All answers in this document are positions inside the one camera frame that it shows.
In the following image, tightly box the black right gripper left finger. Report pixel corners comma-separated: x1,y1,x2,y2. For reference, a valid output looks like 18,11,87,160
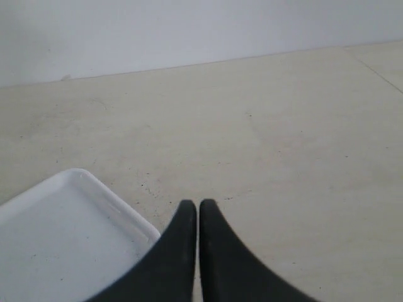
89,200,197,302

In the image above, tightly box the white square tray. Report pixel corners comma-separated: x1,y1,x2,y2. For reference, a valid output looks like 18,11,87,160
1,169,160,301

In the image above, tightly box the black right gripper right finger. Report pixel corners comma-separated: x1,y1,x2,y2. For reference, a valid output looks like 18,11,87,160
199,199,315,301

